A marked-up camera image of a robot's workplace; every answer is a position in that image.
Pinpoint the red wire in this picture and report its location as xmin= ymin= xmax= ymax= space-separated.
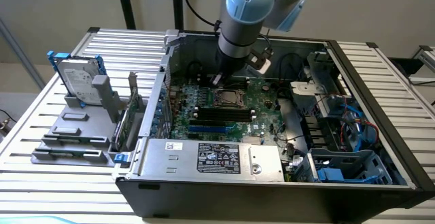
xmin=314 ymin=95 xmax=380 ymax=146

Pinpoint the black RAM slot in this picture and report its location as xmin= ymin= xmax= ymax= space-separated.
xmin=196 ymin=109 xmax=255 ymax=116
xmin=196 ymin=113 xmax=255 ymax=119
xmin=195 ymin=116 xmax=254 ymax=122
xmin=198 ymin=106 xmax=255 ymax=113

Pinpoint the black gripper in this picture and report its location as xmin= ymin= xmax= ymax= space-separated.
xmin=215 ymin=48 xmax=252 ymax=80

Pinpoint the silver power supply unit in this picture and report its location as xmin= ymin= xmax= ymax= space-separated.
xmin=137 ymin=137 xmax=286 ymax=183

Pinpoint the blue wire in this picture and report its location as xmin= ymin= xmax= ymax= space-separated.
xmin=338 ymin=98 xmax=375 ymax=148

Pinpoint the blue disk carrier frame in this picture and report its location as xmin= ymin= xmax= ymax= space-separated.
xmin=47 ymin=51 xmax=115 ymax=109

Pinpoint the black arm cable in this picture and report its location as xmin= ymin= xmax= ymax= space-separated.
xmin=183 ymin=0 xmax=224 ymax=33

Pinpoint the green graphics card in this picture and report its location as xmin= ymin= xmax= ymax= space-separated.
xmin=113 ymin=72 xmax=140 ymax=151

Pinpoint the small silver heat sink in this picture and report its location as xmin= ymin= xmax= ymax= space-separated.
xmin=242 ymin=135 xmax=266 ymax=146

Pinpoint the black expansion slot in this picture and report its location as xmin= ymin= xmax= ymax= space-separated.
xmin=188 ymin=119 xmax=226 ymax=127

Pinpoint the black upright post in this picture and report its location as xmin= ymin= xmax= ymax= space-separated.
xmin=171 ymin=0 xmax=187 ymax=31
xmin=113 ymin=0 xmax=137 ymax=30

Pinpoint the grey parts rack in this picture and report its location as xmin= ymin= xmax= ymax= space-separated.
xmin=29 ymin=74 xmax=151 ymax=168

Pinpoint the grey blue disk bay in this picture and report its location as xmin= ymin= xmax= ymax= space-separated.
xmin=307 ymin=147 xmax=395 ymax=186

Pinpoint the green motherboard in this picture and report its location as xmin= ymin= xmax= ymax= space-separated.
xmin=167 ymin=77 xmax=291 ymax=146

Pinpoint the silver hard disk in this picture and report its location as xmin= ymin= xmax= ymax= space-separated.
xmin=55 ymin=57 xmax=103 ymax=106

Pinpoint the white black wrist camera box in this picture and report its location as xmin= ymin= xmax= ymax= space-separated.
xmin=246 ymin=51 xmax=272 ymax=76

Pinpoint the grey case corner latch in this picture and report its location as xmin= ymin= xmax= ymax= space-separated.
xmin=163 ymin=29 xmax=188 ymax=48

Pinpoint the grey metal drive cage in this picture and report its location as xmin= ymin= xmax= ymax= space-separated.
xmin=288 ymin=52 xmax=343 ymax=114

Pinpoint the blue expansion slot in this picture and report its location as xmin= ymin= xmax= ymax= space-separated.
xmin=188 ymin=125 xmax=228 ymax=133

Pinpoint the black open PC case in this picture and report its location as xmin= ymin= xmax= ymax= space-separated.
xmin=115 ymin=29 xmax=435 ymax=219

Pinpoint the CPU socket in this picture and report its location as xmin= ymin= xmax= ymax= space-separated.
xmin=211 ymin=88 xmax=248 ymax=108

